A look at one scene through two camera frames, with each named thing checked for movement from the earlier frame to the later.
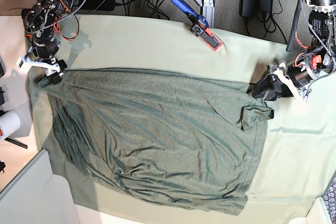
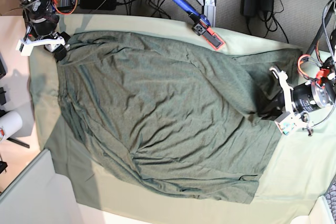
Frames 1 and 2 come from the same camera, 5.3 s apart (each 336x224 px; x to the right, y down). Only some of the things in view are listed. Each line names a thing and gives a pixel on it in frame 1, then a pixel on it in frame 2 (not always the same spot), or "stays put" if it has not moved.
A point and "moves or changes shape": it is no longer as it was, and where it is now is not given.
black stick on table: [16, 142] stays put
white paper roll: [10, 124] stays put
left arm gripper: [270, 88] -> [272, 109]
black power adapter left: [97, 3] stays put
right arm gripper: [56, 78] -> [60, 53]
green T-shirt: [179, 137] moves or changes shape
